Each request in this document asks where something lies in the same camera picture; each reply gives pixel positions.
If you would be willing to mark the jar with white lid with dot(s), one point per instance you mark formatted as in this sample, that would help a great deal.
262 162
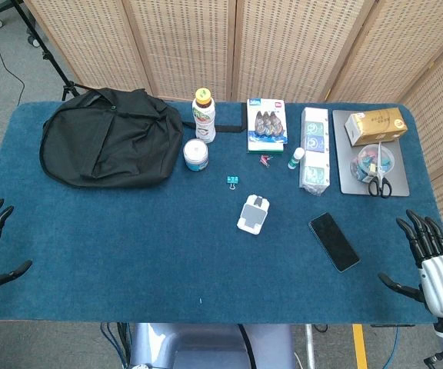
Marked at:
195 153

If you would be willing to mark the teal binder clip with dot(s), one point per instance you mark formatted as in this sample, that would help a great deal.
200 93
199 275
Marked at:
232 180

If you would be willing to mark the pink binder clip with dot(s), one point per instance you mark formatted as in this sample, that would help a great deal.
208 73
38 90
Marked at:
265 159

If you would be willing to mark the blue table mat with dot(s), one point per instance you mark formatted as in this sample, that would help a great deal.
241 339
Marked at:
129 238

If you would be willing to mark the gold tissue box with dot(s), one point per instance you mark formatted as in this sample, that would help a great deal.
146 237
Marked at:
377 125

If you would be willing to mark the correction tape blister pack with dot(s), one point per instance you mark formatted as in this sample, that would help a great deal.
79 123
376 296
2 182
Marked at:
266 123

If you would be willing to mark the white green glue stick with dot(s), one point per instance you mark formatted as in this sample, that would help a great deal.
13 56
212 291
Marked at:
295 158

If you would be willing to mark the black tray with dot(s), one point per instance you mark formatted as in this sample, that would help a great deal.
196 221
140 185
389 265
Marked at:
400 169

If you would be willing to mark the black smartphone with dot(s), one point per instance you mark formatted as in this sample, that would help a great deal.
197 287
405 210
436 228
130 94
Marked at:
334 242

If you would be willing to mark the grey robot torso base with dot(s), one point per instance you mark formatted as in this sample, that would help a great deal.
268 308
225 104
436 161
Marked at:
206 346

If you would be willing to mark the green flat box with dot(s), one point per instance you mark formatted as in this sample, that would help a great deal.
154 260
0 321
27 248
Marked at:
267 152

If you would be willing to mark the wrapped tissue packet bundle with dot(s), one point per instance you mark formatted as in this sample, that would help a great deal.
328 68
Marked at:
315 153

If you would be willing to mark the black fabric bag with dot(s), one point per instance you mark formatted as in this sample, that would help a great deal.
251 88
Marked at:
110 138

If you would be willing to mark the white phone stand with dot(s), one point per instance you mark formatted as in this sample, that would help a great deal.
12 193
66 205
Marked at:
253 215

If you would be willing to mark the clear jar of coloured clips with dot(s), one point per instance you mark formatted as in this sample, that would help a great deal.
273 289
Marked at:
364 163

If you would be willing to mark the drink bottle with orange cap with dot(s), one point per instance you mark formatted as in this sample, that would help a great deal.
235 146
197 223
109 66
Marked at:
204 119

